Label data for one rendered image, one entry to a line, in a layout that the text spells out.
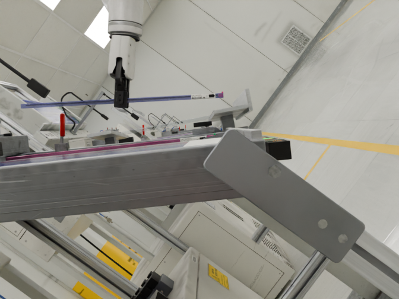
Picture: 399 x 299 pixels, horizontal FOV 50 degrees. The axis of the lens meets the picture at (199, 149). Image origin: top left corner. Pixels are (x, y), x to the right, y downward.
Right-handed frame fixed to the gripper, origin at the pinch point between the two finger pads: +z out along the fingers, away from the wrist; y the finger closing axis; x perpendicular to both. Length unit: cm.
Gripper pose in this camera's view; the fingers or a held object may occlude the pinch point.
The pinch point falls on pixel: (121, 99)
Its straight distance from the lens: 108.7
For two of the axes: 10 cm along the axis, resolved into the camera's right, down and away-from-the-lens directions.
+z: -0.6, 10.0, 0.6
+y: -0.2, 0.5, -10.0
